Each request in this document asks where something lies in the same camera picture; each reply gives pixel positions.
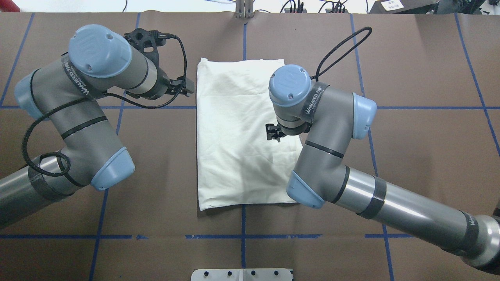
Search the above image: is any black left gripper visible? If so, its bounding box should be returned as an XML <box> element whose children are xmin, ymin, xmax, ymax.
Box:
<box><xmin>158</xmin><ymin>74</ymin><xmax>195</xmax><ymax>100</ymax></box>

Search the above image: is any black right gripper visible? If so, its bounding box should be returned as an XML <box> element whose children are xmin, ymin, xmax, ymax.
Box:
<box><xmin>265</xmin><ymin>119</ymin><xmax>311</xmax><ymax>142</ymax></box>

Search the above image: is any cream long-sleeve cat shirt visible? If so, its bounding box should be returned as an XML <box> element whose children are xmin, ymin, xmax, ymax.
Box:
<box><xmin>196</xmin><ymin>58</ymin><xmax>302</xmax><ymax>211</ymax></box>

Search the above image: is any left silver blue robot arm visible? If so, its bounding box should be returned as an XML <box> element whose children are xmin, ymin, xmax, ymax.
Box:
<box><xmin>0</xmin><ymin>24</ymin><xmax>195</xmax><ymax>228</ymax></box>

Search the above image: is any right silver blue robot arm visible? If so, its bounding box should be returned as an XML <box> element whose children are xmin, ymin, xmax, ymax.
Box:
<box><xmin>266</xmin><ymin>64</ymin><xmax>500</xmax><ymax>275</ymax></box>

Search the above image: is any black box white label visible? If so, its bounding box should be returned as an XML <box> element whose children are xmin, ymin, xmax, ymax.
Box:
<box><xmin>368</xmin><ymin>0</ymin><xmax>439</xmax><ymax>14</ymax></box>

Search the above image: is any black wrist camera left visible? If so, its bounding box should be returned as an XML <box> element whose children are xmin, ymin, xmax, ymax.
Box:
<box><xmin>123</xmin><ymin>27</ymin><xmax>167</xmax><ymax>67</ymax></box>

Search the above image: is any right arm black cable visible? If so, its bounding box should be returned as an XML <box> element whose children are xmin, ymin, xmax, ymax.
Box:
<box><xmin>314</xmin><ymin>27</ymin><xmax>373</xmax><ymax>82</ymax></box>

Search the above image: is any aluminium frame post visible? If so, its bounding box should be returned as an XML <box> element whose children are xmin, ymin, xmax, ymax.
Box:
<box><xmin>234</xmin><ymin>0</ymin><xmax>255</xmax><ymax>18</ymax></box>

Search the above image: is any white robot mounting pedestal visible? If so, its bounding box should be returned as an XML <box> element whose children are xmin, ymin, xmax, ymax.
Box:
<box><xmin>191</xmin><ymin>267</ymin><xmax>295</xmax><ymax>281</ymax></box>

